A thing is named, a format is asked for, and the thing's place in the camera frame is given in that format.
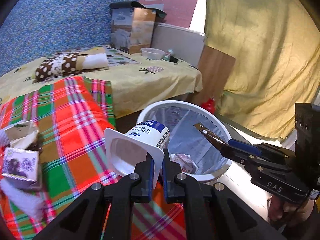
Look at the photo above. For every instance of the brown polka dot pillow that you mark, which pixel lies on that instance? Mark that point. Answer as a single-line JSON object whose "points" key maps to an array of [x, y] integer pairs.
{"points": [[71, 62]]}

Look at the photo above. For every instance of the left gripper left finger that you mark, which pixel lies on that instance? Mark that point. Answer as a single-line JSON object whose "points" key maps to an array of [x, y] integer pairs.
{"points": [[142, 192]]}

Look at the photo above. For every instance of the white blue yogurt cup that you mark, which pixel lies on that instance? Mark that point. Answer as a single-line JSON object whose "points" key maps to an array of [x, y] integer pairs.
{"points": [[124, 151]]}

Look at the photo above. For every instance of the purple milk carton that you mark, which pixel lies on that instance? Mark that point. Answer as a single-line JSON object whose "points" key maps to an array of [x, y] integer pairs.
{"points": [[24, 135]]}

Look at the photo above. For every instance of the brown coffee sachet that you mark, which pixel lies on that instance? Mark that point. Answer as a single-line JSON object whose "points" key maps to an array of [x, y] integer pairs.
{"points": [[209, 135]]}

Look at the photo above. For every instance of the small green bottle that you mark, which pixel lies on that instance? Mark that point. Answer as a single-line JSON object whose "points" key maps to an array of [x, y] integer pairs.
{"points": [[168, 54]]}

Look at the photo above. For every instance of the right hand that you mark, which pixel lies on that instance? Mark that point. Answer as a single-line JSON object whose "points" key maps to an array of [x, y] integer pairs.
{"points": [[278, 208]]}

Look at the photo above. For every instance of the yellow-green curtain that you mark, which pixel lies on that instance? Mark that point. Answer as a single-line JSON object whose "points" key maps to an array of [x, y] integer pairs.
{"points": [[275, 44]]}

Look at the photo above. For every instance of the white bed side panel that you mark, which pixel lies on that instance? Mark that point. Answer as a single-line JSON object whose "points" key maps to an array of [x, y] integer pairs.
{"points": [[185, 43]]}

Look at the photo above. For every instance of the white bowl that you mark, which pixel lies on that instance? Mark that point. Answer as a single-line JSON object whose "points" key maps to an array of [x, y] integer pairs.
{"points": [[152, 53]]}

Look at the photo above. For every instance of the wooden board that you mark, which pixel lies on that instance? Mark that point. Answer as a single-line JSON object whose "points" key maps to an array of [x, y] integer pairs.
{"points": [[215, 67]]}

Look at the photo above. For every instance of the red object on floor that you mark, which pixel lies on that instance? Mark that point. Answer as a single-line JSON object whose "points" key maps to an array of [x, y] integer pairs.
{"points": [[209, 105]]}

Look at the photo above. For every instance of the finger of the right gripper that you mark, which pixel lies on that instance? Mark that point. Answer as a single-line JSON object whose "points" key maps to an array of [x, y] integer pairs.
{"points": [[247, 148], [226, 150]]}

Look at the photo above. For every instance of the blue patterned headboard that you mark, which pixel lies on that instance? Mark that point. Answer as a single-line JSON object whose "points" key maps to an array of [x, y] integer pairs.
{"points": [[37, 28]]}

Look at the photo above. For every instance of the pink crushed carton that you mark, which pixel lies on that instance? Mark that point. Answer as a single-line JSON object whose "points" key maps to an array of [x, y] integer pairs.
{"points": [[185, 162]]}

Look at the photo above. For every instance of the yellow pineapple bed sheet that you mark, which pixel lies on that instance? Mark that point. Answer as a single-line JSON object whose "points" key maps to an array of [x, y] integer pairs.
{"points": [[135, 80]]}

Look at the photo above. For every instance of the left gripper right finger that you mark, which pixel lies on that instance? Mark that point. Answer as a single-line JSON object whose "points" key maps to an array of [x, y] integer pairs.
{"points": [[173, 193]]}

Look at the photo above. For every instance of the white round trash bin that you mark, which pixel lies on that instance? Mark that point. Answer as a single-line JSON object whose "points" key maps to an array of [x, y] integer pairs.
{"points": [[180, 117]]}

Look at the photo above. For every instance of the plaid colourful blanket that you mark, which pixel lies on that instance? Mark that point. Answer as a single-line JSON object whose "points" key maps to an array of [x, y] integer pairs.
{"points": [[72, 115]]}

